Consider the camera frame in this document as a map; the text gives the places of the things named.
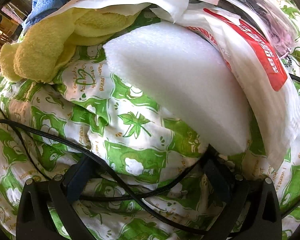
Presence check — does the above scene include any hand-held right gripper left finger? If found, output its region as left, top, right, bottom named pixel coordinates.
left=16, top=156, right=95, bottom=240

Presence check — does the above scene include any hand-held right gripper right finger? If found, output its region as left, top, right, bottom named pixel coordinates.
left=190, top=144, right=283, bottom=240

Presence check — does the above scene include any white foam block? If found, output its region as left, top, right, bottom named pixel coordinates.
left=102, top=21, right=252, bottom=159

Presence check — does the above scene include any yellow towel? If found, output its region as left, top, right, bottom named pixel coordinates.
left=0, top=2, right=143, bottom=84

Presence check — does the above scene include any blue towel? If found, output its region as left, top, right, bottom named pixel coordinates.
left=22, top=0, right=77, bottom=30

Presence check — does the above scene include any green patterned quilt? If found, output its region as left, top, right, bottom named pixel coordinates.
left=0, top=0, right=300, bottom=240

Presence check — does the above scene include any white bag with red label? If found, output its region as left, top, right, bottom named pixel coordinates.
left=182, top=7, right=300, bottom=170

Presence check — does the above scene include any clear package with dark item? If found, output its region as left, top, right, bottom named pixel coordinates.
left=210, top=0, right=297, bottom=55

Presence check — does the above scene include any metal bead chain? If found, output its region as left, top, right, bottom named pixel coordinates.
left=281, top=54, right=299, bottom=68

